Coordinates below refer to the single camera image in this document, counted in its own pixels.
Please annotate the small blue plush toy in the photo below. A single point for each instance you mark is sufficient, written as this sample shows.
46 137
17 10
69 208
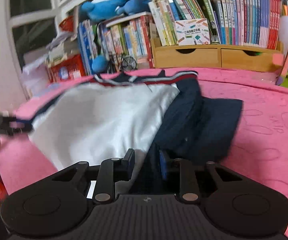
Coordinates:
134 5

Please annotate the red plastic crate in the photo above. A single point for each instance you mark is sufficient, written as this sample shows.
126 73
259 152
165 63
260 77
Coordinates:
66 70

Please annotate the large blue plush toy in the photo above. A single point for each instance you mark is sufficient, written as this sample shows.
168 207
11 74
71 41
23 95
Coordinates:
101 8

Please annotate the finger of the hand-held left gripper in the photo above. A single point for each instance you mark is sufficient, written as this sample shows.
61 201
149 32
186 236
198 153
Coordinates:
16 125

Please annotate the pink rabbit-print blanket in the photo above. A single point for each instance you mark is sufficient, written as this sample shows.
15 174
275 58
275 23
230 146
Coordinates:
271 130

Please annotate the white framed window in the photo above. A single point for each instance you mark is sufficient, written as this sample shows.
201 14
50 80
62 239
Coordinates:
31 7

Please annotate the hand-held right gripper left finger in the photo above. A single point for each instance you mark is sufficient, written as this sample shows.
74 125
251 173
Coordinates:
129 161

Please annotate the stack of worn paper books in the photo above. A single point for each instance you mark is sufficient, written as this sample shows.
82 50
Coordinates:
61 50

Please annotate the row of tall blue books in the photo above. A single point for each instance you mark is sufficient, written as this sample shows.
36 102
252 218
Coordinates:
124 42

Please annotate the white and navy jacket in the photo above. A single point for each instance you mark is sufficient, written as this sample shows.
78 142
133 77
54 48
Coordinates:
104 115

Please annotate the miniature black bicycle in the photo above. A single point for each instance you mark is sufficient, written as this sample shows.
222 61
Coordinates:
129 63

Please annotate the loose white paper sheets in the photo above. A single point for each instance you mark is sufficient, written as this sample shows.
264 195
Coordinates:
35 77

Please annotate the row of colourful thin books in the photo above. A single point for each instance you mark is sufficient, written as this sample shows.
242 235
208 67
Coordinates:
166 17

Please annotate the white printed carton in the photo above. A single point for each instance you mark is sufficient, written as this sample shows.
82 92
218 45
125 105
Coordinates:
192 32

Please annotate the light blue notebook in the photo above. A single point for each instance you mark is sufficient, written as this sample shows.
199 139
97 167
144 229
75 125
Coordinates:
51 88

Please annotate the blue plush ball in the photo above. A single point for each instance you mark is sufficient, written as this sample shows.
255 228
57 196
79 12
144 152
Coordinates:
99 64

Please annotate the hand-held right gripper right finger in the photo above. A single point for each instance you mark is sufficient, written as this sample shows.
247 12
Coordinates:
162 161

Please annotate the red plastic basket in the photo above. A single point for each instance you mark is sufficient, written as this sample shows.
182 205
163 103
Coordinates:
66 24

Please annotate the wooden drawer organizer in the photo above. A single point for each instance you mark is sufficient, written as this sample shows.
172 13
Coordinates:
209 57

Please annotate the row of pastel spine books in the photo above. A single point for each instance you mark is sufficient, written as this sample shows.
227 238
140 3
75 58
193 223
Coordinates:
251 17

